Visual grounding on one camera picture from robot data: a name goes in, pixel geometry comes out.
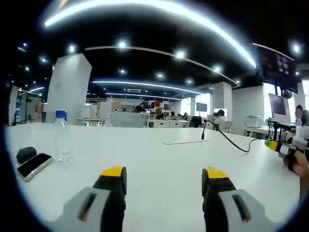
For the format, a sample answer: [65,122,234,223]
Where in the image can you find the white square pillar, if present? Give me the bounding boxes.
[45,53,93,125]

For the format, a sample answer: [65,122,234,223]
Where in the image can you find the standing display screen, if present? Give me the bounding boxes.
[196,102,208,118]

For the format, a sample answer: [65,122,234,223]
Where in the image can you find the hanging dark display screen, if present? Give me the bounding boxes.
[252,43,299,94]

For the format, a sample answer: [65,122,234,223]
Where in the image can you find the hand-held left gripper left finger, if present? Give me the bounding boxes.
[53,165,128,232]

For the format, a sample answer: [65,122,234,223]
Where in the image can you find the white desk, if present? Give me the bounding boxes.
[5,122,301,232]

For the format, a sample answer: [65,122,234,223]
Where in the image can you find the clear plastic water bottle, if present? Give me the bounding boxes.
[53,110,74,165]

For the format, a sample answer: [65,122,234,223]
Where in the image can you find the white printer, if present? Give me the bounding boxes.
[245,115,266,128]

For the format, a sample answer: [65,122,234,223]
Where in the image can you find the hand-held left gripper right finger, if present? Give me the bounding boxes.
[201,166,266,232]

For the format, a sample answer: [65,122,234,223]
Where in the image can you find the person's right hand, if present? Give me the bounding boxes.
[283,150,309,177]

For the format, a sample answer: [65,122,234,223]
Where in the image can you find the black data cable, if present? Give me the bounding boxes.
[201,119,261,153]

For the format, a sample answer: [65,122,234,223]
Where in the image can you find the small black pouch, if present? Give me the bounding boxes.
[16,146,37,163]

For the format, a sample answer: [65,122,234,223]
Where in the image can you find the white desktop monitor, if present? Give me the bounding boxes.
[268,93,292,119]

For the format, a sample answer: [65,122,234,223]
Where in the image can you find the smartphone with light case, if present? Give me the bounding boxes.
[17,153,53,183]

